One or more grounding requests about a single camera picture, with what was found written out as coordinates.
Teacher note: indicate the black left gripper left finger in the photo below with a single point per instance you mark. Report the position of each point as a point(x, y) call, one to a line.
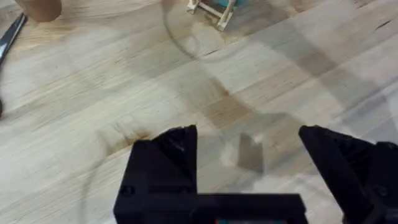
point(168, 168)

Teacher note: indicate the black metal tool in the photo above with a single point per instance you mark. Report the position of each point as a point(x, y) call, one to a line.
point(11, 36)

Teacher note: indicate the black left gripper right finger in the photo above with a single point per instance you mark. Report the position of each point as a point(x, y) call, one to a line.
point(348, 168)

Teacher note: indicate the teal plate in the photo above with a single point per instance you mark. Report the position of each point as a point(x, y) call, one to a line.
point(231, 2)

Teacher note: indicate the brown cup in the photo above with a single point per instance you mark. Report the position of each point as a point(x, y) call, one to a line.
point(39, 8)

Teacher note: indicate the small wooden peg rack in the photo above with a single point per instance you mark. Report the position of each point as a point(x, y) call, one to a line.
point(214, 12)

